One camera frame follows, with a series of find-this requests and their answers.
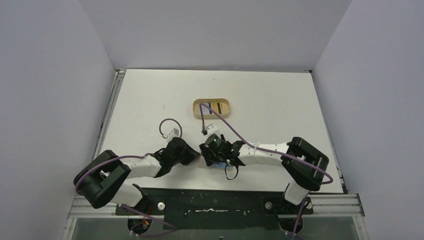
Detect beige leather card holder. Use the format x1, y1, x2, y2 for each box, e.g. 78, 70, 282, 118
209, 162, 227, 170

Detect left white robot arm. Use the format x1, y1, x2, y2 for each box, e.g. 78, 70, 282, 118
73, 137, 201, 209

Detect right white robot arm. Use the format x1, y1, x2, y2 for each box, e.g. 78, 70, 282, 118
199, 133, 330, 205

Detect white striped card in tray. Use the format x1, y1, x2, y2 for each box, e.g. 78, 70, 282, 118
199, 102, 213, 115

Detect yellow striped card in tray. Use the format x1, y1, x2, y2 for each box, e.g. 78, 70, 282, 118
211, 102, 222, 114

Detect oval wooden tray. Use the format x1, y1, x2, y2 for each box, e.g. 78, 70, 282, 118
192, 98, 231, 120

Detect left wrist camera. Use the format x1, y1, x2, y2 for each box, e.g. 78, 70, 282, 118
162, 128, 181, 141

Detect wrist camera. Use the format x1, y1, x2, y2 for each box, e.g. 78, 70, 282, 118
162, 128, 181, 141
201, 124, 220, 136

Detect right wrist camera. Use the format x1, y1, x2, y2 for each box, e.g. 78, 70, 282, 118
201, 124, 220, 136

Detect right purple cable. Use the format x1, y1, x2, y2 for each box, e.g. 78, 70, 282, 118
198, 102, 333, 240

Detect purple cable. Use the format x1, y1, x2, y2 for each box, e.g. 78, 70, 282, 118
74, 118, 184, 238
198, 102, 333, 240

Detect black looped cable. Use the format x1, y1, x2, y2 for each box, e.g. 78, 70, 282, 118
224, 164, 239, 181

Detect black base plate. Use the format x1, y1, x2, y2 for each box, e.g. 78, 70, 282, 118
135, 188, 314, 230

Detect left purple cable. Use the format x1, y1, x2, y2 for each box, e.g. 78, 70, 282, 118
74, 118, 184, 238

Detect left side aluminium rail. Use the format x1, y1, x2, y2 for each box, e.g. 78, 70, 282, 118
90, 69, 127, 162

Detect aluminium frame rail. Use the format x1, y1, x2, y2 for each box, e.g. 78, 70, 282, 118
61, 194, 370, 240

